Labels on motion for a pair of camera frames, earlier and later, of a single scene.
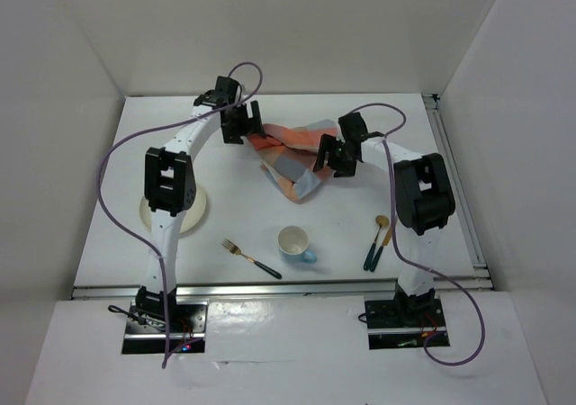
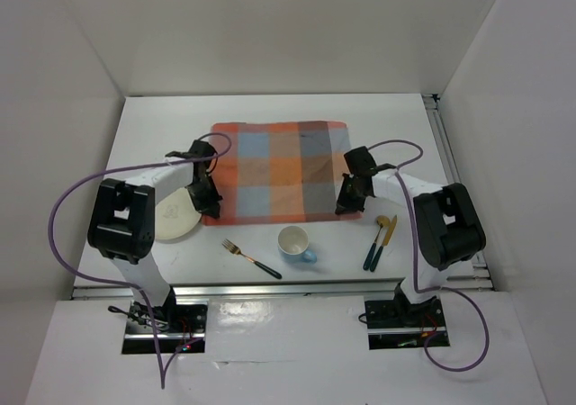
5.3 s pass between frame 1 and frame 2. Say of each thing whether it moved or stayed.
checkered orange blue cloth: moved
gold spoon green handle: stayed
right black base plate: stayed
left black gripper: moved
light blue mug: stayed
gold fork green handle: stayed
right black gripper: moved
